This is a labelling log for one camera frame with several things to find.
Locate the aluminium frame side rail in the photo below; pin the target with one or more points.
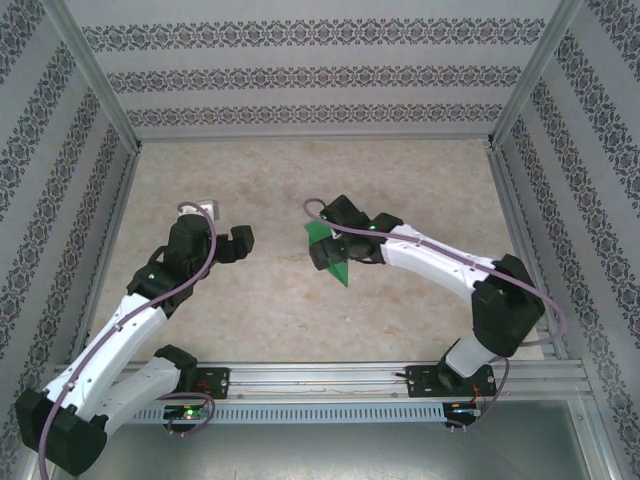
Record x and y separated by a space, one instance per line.
104 250
527 250

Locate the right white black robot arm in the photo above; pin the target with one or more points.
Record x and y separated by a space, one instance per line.
435 265

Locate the grey metal sheet tray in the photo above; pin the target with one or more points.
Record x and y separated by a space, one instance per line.
320 455

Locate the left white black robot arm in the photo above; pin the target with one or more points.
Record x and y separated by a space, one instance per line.
115 345

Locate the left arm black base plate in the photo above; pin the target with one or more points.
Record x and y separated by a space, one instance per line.
215 382

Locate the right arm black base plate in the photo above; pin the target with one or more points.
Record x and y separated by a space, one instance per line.
425 382

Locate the green paper sheet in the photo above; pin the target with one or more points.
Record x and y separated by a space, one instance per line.
317 232

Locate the aluminium frame post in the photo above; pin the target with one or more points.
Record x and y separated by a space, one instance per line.
534 70
97 70

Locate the aluminium mounting rail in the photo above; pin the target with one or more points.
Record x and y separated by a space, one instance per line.
320 380

